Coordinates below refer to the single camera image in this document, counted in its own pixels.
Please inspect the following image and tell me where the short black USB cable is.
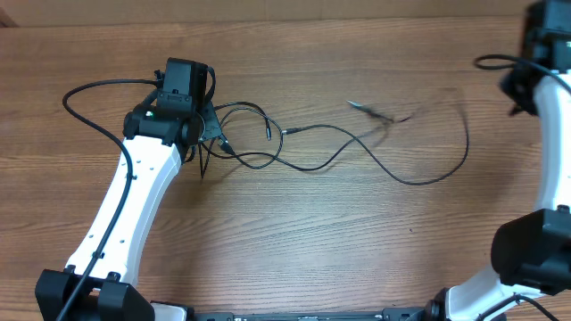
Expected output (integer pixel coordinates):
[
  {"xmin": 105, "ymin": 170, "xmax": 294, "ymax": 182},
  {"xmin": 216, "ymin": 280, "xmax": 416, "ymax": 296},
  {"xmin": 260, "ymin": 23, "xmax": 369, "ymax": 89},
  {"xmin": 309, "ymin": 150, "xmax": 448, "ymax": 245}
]
[{"xmin": 216, "ymin": 124, "xmax": 414, "ymax": 173}]

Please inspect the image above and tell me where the long black braided cable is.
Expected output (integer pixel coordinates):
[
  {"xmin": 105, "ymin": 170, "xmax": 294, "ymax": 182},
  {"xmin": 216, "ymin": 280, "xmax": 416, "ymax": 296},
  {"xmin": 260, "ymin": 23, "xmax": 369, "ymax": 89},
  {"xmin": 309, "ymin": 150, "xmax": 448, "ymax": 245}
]
[{"xmin": 345, "ymin": 88, "xmax": 470, "ymax": 186}]

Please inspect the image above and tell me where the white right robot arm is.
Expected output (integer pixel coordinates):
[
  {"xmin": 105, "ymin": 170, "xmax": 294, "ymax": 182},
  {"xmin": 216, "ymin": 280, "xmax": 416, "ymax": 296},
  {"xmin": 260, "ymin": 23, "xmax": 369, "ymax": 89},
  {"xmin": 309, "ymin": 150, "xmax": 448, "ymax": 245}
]
[{"xmin": 410, "ymin": 0, "xmax": 570, "ymax": 320}]

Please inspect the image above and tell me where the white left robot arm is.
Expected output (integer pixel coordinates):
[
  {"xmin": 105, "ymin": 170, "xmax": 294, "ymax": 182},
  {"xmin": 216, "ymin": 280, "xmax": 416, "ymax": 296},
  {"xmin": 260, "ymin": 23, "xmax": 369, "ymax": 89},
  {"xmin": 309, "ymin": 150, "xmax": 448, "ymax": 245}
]
[{"xmin": 35, "ymin": 58, "xmax": 222, "ymax": 320}]

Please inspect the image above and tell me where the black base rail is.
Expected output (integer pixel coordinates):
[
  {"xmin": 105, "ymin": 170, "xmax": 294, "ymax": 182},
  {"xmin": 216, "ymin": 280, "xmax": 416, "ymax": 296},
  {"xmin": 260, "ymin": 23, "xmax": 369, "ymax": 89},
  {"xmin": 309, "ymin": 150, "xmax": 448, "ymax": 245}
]
[{"xmin": 190, "ymin": 307, "xmax": 424, "ymax": 321}]

